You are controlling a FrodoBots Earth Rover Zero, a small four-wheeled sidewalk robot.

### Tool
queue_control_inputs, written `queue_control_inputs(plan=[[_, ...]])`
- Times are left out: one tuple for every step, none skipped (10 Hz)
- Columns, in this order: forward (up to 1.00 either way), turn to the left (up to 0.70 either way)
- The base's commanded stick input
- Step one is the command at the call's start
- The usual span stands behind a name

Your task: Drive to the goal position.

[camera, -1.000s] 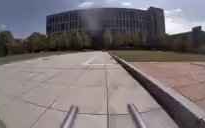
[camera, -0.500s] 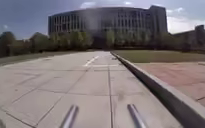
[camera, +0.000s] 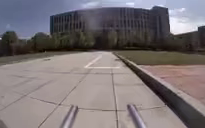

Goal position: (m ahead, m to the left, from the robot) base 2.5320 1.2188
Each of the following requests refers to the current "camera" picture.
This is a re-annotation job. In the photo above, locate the grey concrete slab road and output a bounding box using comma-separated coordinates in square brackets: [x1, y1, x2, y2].
[0, 50, 188, 128]

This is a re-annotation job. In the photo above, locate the large dark curved building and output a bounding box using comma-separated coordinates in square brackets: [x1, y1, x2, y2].
[49, 5, 171, 51]

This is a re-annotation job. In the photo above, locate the green lawn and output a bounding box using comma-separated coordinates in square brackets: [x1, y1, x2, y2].
[114, 49, 205, 67]

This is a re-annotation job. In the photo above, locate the robot's own part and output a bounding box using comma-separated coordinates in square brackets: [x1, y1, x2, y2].
[59, 105, 79, 128]
[127, 104, 147, 128]

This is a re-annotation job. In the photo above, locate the row of trees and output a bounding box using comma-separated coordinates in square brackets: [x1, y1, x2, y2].
[0, 30, 191, 56]

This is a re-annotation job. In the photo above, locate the dark-sided concrete kerb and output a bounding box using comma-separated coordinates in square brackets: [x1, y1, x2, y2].
[112, 51, 205, 128]

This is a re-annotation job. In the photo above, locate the red brick paving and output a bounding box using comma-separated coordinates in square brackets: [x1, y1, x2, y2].
[139, 64, 205, 113]

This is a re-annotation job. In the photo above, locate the grass strip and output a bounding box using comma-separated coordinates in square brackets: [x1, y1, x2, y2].
[0, 50, 81, 68]

